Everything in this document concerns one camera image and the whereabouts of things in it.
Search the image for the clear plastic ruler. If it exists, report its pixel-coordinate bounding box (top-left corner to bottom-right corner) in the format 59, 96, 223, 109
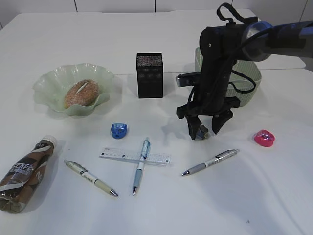
99, 147, 171, 167

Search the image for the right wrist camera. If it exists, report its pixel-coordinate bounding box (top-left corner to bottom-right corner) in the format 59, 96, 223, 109
176, 72, 201, 87

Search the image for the green plastic woven basket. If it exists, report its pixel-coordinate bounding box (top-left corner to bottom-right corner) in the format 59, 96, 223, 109
194, 47, 263, 108

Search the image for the sugared bread roll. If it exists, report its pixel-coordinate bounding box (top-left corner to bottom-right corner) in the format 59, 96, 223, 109
64, 79, 99, 109

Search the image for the pink pencil sharpener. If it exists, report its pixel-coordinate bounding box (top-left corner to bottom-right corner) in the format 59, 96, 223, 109
253, 129, 275, 147

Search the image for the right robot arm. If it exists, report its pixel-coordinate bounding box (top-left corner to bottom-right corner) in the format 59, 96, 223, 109
176, 2, 313, 139

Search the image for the blue grip pen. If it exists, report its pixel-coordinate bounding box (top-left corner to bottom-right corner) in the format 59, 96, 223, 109
132, 137, 151, 196

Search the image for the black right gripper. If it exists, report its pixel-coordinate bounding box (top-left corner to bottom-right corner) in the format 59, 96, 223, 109
176, 74, 239, 140

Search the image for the brown Nescafe coffee bottle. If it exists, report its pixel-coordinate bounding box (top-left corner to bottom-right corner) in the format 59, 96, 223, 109
0, 135, 57, 213

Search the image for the blue pencil sharpener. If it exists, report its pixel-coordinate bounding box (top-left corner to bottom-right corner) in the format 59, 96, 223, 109
111, 123, 128, 139

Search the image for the cream grip pen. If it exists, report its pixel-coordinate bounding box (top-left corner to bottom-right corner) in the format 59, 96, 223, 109
64, 160, 118, 197

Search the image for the green wavy glass plate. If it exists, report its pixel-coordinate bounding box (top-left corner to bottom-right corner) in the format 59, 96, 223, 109
33, 63, 114, 116

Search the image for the black mesh pen holder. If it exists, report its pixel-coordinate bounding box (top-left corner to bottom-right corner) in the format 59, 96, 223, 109
136, 53, 163, 98

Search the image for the small paper ball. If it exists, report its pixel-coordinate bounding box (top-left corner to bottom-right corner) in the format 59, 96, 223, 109
196, 125, 209, 140

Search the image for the grey grip pen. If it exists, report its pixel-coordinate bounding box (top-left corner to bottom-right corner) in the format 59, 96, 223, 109
182, 149, 240, 176

